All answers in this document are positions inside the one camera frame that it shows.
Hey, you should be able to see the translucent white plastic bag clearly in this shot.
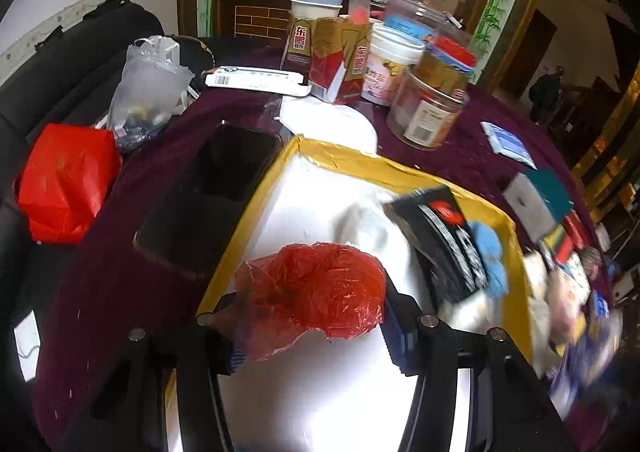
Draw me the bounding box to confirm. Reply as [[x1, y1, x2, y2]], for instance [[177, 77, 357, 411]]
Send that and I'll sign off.
[[106, 35, 196, 154]]

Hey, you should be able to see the purple tablecloth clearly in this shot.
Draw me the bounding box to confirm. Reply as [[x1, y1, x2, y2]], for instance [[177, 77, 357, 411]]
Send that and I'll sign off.
[[30, 47, 626, 452]]

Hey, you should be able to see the wooden counter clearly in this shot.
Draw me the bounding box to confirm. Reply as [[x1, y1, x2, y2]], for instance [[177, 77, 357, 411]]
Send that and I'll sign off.
[[215, 0, 396, 40]]

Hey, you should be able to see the white lidded tub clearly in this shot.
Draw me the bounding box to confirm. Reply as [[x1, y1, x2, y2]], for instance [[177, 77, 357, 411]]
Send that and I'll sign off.
[[360, 24, 426, 108]]

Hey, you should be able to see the white labelled envelope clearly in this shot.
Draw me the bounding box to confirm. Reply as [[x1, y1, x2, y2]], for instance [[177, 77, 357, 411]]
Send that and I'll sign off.
[[204, 65, 312, 98]]

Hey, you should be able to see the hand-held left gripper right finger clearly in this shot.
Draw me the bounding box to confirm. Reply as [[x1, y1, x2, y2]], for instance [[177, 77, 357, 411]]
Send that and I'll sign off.
[[382, 277, 576, 452]]

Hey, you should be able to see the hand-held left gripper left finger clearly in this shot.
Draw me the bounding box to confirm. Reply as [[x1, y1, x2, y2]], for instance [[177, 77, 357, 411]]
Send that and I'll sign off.
[[60, 292, 242, 452]]

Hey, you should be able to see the black sofa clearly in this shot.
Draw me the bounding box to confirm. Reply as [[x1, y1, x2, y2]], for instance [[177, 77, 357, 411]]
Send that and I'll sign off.
[[0, 0, 213, 452]]

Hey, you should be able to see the black printed packet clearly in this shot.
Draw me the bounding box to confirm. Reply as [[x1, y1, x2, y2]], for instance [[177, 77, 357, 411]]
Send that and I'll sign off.
[[382, 186, 490, 304]]

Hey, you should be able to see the black open tray box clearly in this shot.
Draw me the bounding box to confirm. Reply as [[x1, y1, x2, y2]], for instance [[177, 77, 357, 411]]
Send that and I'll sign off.
[[133, 123, 284, 279]]

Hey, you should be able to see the teal tissue pack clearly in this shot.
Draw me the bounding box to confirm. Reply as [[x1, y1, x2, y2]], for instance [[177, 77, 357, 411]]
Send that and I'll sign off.
[[501, 166, 574, 241]]

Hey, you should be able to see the multicoloured cloth pack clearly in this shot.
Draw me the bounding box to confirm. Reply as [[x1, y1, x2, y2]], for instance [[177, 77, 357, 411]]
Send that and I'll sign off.
[[542, 209, 593, 265]]

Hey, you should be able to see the golden pillar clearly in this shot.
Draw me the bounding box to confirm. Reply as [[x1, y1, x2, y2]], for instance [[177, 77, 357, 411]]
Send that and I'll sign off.
[[572, 77, 640, 225]]

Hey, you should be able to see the small blue tissue packet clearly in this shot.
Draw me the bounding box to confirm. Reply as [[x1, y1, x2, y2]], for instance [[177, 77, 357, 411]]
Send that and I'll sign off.
[[480, 120, 538, 169]]

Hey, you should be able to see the light blue soft cloth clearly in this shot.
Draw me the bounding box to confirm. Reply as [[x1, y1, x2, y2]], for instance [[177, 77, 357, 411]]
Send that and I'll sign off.
[[469, 221, 511, 296]]

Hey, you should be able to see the tall red gold carton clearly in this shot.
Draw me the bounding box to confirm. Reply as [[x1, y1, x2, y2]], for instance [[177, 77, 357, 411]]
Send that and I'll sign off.
[[279, 14, 322, 72]]

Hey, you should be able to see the white cup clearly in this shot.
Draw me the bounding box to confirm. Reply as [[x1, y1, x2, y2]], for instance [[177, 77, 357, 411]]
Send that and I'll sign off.
[[290, 0, 344, 21]]

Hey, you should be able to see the yellow cardboard box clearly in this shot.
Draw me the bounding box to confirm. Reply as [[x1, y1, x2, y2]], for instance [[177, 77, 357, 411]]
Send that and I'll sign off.
[[165, 135, 535, 452]]

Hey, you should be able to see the clear labelled plastic jar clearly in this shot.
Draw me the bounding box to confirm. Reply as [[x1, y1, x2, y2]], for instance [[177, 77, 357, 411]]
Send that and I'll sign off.
[[386, 66, 470, 151]]

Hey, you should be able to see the white paper sheet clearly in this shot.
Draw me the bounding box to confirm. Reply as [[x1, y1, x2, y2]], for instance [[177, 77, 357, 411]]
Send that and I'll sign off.
[[279, 96, 379, 154]]

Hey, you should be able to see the red bag bundle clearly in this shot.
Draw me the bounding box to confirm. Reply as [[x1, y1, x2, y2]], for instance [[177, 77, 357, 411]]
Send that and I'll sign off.
[[14, 123, 122, 245]]

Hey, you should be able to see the open red gold carton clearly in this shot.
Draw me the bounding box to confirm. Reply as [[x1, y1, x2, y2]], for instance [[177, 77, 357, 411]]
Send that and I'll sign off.
[[308, 16, 374, 104]]

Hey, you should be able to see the red plastic bag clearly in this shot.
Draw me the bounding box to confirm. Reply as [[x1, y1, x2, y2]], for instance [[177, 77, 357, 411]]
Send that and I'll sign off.
[[234, 242, 388, 363]]

